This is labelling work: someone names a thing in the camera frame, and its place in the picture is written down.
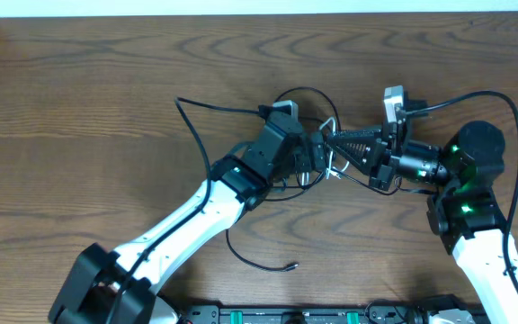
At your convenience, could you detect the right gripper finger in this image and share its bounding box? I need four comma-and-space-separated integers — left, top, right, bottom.
328, 127, 382, 140
326, 137, 388, 176

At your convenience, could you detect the white USB cable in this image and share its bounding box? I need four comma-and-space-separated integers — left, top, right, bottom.
300, 116, 351, 186

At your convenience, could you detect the black USB cable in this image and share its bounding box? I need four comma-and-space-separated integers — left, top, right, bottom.
225, 86, 438, 274

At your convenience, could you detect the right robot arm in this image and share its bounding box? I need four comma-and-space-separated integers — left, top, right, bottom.
326, 121, 518, 323

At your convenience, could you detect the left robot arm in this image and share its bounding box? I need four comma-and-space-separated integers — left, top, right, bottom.
48, 112, 325, 323

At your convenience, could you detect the right camera black cable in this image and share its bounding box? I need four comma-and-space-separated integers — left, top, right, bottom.
402, 90, 518, 324

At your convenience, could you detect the camera black cable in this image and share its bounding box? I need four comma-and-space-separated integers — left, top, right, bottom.
402, 90, 518, 324
105, 96, 278, 324

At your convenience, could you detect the left camera black cable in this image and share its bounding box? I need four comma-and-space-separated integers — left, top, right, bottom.
105, 96, 278, 324

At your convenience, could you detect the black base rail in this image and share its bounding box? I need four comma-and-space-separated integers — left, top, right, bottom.
178, 302, 429, 324

